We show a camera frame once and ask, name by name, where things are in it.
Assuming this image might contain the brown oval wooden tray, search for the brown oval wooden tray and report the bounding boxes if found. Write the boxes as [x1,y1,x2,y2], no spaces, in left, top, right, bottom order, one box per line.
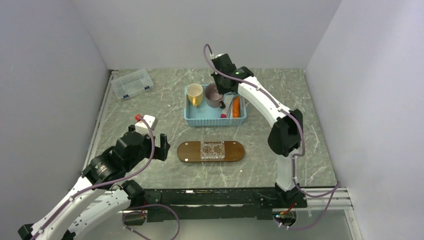
[177,141,245,163]

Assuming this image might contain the aluminium rail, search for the aluminium rail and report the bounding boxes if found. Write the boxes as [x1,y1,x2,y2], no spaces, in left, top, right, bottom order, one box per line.
[82,70,119,170]

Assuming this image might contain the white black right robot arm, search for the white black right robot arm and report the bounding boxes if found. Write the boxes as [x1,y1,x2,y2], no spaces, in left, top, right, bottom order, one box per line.
[205,53,305,208]

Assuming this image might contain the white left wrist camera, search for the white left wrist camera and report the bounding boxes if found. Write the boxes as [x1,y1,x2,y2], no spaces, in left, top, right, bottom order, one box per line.
[134,114,158,135]

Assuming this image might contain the white toothbrush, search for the white toothbrush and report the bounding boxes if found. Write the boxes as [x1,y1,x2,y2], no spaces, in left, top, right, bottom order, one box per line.
[239,96,246,119]

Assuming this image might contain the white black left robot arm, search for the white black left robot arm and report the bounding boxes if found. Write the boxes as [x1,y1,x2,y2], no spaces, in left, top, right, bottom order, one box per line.
[17,131,170,240]

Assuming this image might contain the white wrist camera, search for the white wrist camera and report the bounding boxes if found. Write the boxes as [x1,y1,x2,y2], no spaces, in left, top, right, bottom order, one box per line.
[134,114,158,135]
[213,53,225,59]

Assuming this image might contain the orange toothpaste tube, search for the orange toothpaste tube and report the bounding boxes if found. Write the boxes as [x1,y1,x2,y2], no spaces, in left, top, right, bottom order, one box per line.
[231,96,240,118]

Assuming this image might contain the clear plastic compartment box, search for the clear plastic compartment box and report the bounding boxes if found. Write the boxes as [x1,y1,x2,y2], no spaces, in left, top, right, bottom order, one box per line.
[111,69,154,100]

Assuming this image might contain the yellow mug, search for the yellow mug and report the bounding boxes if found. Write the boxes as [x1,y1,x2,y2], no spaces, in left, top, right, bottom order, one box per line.
[186,83,204,107]

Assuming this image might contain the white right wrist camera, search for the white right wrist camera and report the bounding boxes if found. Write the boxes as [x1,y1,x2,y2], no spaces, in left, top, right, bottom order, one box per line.
[213,53,225,59]

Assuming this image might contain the light blue plastic basket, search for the light blue plastic basket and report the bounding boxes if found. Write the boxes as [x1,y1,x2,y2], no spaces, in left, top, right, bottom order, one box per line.
[183,85,247,127]

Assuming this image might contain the purple mug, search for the purple mug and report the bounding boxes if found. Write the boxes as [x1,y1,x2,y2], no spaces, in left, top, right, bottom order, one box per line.
[204,83,226,109]

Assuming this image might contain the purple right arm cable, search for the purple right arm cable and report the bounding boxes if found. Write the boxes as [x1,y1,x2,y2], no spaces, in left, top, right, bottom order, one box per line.
[202,43,342,200]

